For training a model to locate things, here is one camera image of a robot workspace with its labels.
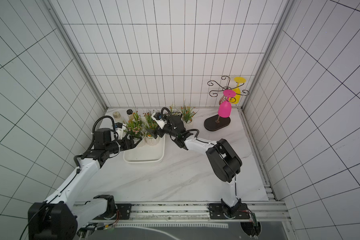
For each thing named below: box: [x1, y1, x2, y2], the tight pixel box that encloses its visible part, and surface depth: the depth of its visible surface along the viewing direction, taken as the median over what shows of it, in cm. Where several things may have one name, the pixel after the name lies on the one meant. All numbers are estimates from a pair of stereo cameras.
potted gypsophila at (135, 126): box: [124, 110, 145, 142], surface depth 92 cm
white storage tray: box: [123, 134, 166, 163], surface depth 93 cm
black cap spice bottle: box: [126, 109, 134, 120], surface depth 107 cm
